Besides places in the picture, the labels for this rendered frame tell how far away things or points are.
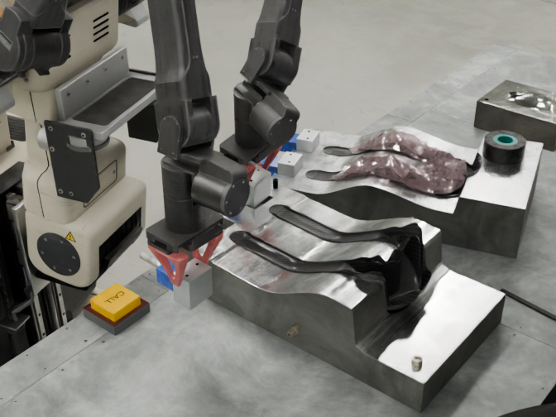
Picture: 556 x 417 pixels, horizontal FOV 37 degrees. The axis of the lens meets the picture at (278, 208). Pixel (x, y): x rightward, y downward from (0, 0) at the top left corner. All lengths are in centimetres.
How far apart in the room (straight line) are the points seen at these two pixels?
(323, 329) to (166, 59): 48
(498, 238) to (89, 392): 77
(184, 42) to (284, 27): 30
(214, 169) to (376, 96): 295
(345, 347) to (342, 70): 310
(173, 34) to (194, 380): 53
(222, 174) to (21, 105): 63
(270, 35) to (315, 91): 270
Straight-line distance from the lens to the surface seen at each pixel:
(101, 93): 164
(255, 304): 138
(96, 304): 143
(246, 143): 144
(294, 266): 140
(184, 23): 113
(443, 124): 204
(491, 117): 201
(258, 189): 151
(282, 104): 134
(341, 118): 381
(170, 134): 113
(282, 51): 139
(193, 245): 120
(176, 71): 112
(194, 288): 126
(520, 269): 158
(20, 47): 131
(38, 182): 168
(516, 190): 159
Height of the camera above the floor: 172
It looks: 33 degrees down
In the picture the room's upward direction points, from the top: 1 degrees counter-clockwise
